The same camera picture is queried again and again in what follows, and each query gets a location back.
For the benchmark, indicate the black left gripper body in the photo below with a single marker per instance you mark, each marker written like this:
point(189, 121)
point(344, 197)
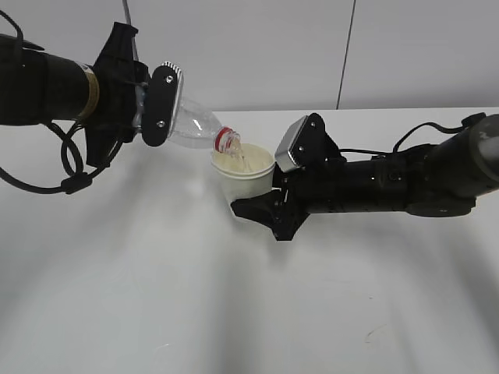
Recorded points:
point(117, 107)

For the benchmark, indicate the white paper cup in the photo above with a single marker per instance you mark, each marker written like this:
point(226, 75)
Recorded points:
point(246, 175)

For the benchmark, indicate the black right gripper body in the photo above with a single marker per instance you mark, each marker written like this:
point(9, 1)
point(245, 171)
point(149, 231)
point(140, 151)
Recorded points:
point(307, 190)

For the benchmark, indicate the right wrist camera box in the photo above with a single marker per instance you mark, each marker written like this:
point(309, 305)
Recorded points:
point(306, 143)

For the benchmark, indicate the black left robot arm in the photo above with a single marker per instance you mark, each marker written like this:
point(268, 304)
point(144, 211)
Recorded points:
point(37, 87)

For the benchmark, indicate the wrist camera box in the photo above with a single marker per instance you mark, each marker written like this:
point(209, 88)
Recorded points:
point(161, 104)
point(306, 143)

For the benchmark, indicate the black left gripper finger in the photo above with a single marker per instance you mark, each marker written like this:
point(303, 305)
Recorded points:
point(118, 48)
point(99, 143)

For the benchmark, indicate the clear water bottle red label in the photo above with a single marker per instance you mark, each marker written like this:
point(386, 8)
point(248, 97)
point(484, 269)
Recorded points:
point(196, 127)

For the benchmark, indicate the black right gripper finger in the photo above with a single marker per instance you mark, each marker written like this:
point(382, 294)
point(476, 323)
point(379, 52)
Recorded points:
point(267, 209)

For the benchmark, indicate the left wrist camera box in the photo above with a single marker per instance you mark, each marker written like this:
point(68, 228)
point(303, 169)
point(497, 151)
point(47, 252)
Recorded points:
point(161, 104)

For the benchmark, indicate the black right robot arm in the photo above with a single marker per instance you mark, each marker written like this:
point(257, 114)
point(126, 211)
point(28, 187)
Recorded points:
point(427, 180)

